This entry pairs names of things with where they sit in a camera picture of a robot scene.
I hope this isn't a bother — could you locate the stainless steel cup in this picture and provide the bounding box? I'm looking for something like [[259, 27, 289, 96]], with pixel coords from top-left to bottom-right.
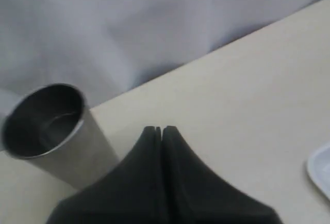
[[1, 83, 118, 189]]

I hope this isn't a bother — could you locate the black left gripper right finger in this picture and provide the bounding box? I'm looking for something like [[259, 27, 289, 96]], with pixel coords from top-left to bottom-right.
[[161, 126, 282, 223]]

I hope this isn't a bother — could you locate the white plastic tray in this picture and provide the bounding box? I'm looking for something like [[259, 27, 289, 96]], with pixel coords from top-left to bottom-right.
[[306, 142, 329, 200]]

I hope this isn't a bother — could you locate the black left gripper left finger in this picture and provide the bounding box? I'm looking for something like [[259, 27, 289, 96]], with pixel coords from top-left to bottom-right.
[[47, 126, 162, 223]]

